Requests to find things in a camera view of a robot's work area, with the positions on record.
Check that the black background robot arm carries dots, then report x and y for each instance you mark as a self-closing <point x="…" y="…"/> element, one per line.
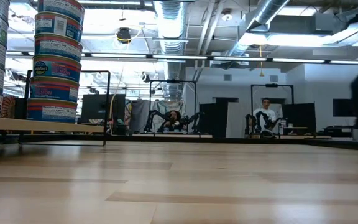
<point x="267" y="124"/>
<point x="194" y="119"/>
<point x="248" y="124"/>
<point x="150" y="119"/>

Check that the wooden shelf board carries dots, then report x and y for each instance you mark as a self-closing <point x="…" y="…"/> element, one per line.
<point x="42" y="125"/>

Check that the seated person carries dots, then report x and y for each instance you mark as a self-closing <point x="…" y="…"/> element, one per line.
<point x="174" y="119"/>

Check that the black partition panel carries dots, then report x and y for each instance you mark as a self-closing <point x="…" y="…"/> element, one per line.
<point x="216" y="118"/>

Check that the grey draped cloth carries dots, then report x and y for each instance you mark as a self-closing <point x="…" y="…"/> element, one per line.
<point x="140" y="113"/>

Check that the ceiling light strip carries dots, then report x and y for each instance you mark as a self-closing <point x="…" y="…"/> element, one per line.
<point x="179" y="57"/>

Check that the large black monitor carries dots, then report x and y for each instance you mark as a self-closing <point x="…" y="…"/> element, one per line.
<point x="98" y="107"/>

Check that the person in white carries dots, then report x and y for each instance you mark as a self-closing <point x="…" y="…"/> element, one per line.
<point x="267" y="113"/>

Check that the round white ceiling fixture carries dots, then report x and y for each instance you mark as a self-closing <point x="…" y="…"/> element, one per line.
<point x="227" y="15"/>

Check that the small black monitor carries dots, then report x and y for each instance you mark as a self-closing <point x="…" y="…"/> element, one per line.
<point x="342" y="107"/>

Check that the orange patterned cloth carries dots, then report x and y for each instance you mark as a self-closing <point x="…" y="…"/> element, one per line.
<point x="8" y="105"/>

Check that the black aluminium table frame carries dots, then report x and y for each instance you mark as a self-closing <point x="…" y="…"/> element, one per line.
<point x="166" y="139"/>

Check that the black background station frame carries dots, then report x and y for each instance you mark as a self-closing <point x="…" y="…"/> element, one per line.
<point x="272" y="85"/>
<point x="172" y="81"/>

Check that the black metal shelf frame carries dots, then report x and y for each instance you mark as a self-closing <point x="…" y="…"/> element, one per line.
<point x="108" y="109"/>

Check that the silver ventilation duct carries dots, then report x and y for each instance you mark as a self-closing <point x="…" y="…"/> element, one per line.
<point x="269" y="9"/>
<point x="171" y="28"/>

